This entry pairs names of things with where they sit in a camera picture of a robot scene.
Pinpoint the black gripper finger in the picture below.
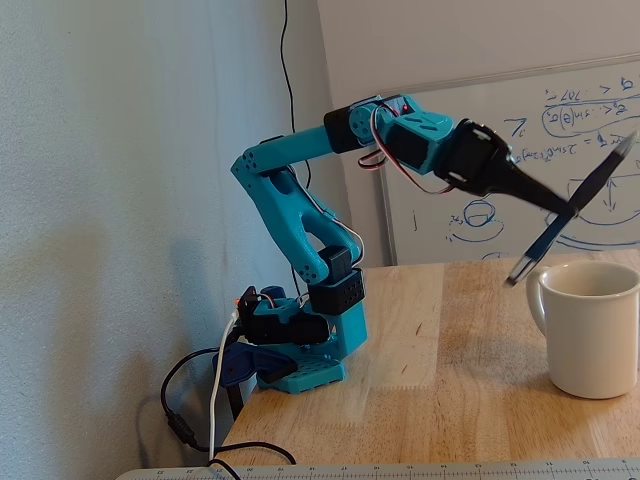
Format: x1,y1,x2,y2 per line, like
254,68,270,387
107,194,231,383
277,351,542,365
497,144,581,211
478,170,575,218

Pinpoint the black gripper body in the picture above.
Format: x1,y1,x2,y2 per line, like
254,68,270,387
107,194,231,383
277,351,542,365
431,118,512,200

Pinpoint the black ballpoint pen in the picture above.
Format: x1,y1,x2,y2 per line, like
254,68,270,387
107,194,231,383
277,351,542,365
504,131,640,289

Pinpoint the white ceramic mug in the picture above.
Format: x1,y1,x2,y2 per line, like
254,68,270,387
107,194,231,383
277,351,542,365
524,259,640,401

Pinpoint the whiteboard with blue writing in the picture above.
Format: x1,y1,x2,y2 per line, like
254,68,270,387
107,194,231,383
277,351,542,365
376,53,640,267

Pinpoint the grey gridded cutting mat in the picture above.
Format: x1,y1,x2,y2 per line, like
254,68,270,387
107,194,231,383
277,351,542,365
116,458,640,480

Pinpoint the blue table clamp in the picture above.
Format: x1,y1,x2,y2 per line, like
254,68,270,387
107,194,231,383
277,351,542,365
211,341,297,422

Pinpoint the black wall cable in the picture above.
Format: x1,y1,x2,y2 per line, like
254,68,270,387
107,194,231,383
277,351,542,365
279,0,312,201

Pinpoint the white cable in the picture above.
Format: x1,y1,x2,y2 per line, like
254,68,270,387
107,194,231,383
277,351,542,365
206,310,240,462

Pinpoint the black cable with ferrite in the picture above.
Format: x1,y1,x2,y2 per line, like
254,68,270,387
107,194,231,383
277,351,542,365
159,346,297,467

